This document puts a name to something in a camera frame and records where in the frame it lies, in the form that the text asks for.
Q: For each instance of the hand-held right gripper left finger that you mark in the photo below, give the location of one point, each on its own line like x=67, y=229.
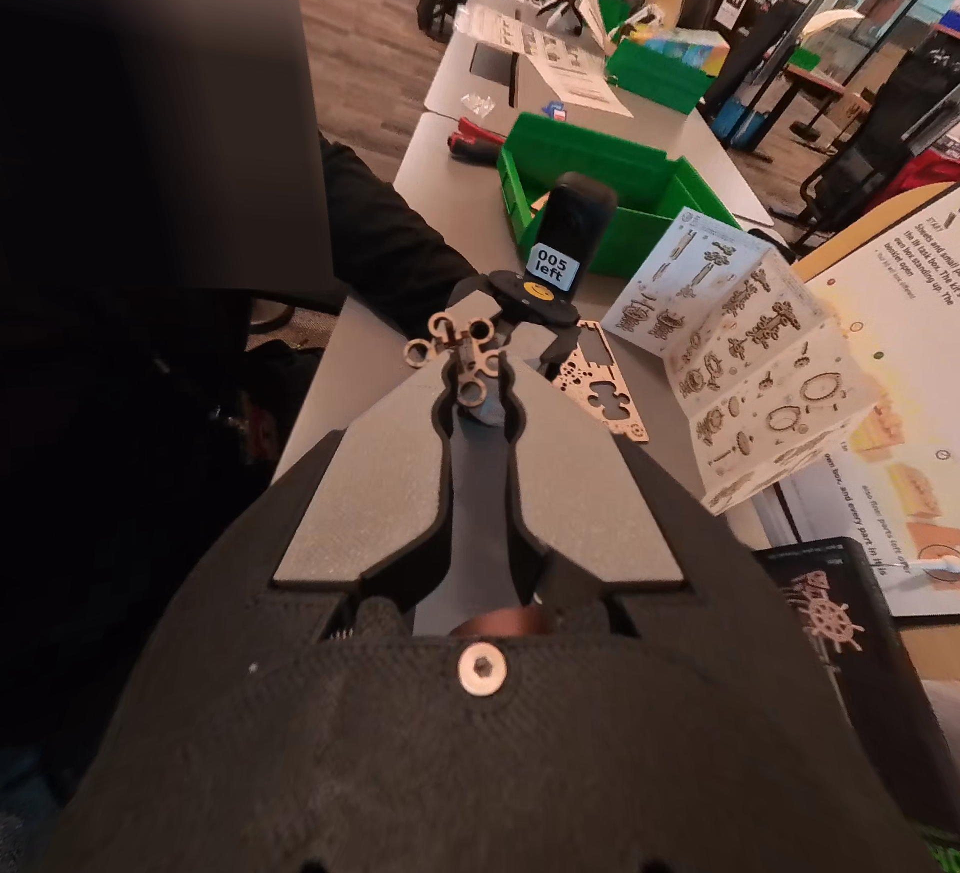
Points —
x=360, y=505

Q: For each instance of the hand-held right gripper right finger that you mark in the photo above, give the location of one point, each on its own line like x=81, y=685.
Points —
x=592, y=505

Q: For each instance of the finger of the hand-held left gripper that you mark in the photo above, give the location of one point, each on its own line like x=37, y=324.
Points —
x=532, y=344
x=474, y=307

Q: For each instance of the wooden model assembly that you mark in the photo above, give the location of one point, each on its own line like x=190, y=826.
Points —
x=469, y=355

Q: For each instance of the person's left forearm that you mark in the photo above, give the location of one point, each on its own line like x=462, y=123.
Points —
x=390, y=235

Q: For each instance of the plywood parts sheet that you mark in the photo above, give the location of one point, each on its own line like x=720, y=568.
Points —
x=577, y=370

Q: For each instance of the black model kit box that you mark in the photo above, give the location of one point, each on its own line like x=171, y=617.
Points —
x=900, y=700

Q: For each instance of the green plastic bin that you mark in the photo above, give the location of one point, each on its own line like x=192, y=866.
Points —
x=652, y=82
x=570, y=145

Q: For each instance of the red and black tool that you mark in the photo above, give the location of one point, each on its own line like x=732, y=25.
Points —
x=472, y=138

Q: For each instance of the printed paper sheets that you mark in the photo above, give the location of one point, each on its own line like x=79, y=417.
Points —
x=570, y=70

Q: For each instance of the clear plastic bag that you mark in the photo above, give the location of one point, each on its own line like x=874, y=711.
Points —
x=478, y=106

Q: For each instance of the folded instruction booklet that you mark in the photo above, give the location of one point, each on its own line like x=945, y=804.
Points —
x=720, y=273

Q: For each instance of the colourful cardboard box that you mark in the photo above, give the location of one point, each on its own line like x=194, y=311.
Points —
x=690, y=52

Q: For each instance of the black office chair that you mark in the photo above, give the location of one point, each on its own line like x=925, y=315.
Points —
x=862, y=160

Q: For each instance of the white instruction board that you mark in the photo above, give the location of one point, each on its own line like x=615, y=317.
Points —
x=900, y=333

